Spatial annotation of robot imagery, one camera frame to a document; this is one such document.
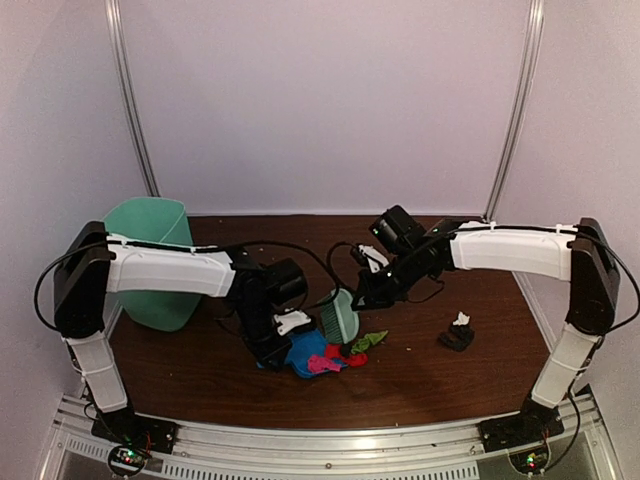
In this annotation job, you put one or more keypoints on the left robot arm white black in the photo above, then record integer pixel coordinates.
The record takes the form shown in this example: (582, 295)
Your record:
(98, 263)

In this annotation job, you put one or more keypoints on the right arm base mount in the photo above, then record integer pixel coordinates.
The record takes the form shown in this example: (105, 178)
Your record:
(533, 423)

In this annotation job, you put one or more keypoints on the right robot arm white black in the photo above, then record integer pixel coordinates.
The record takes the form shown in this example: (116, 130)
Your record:
(577, 254)

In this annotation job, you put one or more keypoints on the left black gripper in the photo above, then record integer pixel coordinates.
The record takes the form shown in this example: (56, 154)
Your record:
(268, 355)

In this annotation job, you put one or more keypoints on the pink paper scrap middle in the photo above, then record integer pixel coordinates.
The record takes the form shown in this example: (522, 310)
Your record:
(317, 365)

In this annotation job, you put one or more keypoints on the aluminium corner post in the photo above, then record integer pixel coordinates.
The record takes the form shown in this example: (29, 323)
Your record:
(528, 65)
(118, 42)

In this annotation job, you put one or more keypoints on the blue plastic dustpan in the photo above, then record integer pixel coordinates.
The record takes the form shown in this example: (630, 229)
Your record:
(291, 351)

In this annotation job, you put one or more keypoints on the aluminium front frame rail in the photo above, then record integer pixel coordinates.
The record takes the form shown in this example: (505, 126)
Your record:
(450, 450)

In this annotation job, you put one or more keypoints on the green plastic trash bin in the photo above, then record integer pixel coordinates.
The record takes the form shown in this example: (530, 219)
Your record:
(148, 289)

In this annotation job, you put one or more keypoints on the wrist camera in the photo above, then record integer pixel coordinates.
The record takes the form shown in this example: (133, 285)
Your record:
(290, 320)
(369, 258)

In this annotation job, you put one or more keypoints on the white scrap far back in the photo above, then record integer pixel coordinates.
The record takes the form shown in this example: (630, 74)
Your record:
(461, 320)

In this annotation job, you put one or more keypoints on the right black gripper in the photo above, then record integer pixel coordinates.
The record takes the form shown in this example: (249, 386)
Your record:
(368, 292)

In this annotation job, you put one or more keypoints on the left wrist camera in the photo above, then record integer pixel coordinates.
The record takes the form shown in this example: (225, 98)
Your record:
(290, 320)

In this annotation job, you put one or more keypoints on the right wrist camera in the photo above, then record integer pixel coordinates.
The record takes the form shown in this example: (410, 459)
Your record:
(369, 258)

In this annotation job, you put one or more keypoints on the mint green hand brush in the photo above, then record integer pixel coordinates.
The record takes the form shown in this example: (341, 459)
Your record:
(340, 323)

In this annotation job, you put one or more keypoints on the left aluminium corner post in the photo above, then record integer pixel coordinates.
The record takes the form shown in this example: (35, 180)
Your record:
(118, 42)

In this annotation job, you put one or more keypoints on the red scrap upper centre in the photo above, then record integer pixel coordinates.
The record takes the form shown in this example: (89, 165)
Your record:
(356, 360)

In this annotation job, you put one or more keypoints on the right aluminium corner post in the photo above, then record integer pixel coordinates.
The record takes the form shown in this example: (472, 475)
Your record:
(528, 65)

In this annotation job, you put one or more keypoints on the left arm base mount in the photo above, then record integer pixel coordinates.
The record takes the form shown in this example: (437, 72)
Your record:
(140, 432)

